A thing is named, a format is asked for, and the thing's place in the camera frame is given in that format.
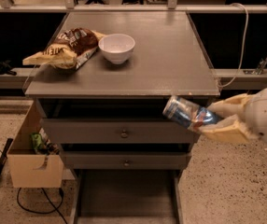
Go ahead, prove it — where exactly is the brown yellow chip bag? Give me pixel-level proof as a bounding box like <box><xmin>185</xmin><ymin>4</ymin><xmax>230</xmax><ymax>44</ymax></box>
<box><xmin>22</xmin><ymin>28</ymin><xmax>105</xmax><ymax>70</ymax></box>

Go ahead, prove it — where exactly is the grey top drawer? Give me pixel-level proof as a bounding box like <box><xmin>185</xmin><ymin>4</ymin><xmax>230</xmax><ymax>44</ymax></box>
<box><xmin>41</xmin><ymin>119</ymin><xmax>199</xmax><ymax>144</ymax></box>

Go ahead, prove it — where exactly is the green snack packet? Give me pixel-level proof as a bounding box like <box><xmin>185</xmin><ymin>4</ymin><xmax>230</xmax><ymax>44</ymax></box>
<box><xmin>30</xmin><ymin>133</ymin><xmax>44</xmax><ymax>153</ymax></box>

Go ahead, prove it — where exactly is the black floor cable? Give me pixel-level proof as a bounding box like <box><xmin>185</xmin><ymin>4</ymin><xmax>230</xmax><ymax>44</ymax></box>
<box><xmin>0</xmin><ymin>132</ymin><xmax>69</xmax><ymax>224</ymax></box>

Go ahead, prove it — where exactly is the white hanging cable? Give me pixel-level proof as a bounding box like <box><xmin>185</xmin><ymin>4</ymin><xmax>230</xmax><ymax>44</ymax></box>
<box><xmin>217</xmin><ymin>2</ymin><xmax>249</xmax><ymax>90</ymax></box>

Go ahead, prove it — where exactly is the white ceramic bowl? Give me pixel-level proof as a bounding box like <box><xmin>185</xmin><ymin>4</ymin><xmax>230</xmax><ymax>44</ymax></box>
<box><xmin>98</xmin><ymin>34</ymin><xmax>135</xmax><ymax>64</ymax></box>

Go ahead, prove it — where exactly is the blue silver redbull can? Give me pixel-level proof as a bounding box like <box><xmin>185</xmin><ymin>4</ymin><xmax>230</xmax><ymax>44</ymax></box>
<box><xmin>162</xmin><ymin>96</ymin><xmax>222</xmax><ymax>133</ymax></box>

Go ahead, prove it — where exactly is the grey middle drawer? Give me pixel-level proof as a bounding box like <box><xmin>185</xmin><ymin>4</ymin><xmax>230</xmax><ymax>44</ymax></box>
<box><xmin>60</xmin><ymin>151</ymin><xmax>191</xmax><ymax>170</ymax></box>

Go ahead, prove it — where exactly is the grey drawer cabinet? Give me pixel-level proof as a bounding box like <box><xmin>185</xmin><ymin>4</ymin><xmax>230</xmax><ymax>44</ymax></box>
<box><xmin>23</xmin><ymin>10</ymin><xmax>221</xmax><ymax>173</ymax></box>

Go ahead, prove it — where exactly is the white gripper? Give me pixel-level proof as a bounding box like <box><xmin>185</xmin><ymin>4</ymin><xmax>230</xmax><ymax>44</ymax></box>
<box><xmin>199</xmin><ymin>88</ymin><xmax>267</xmax><ymax>144</ymax></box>

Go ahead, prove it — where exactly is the open grey bottom drawer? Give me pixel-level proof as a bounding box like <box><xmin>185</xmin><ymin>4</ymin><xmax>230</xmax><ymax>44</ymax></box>
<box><xmin>68</xmin><ymin>170</ymin><xmax>184</xmax><ymax>224</ymax></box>

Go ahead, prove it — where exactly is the cardboard box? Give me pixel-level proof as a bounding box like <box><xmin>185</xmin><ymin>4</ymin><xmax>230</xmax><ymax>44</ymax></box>
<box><xmin>7</xmin><ymin>104</ymin><xmax>63</xmax><ymax>188</ymax></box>

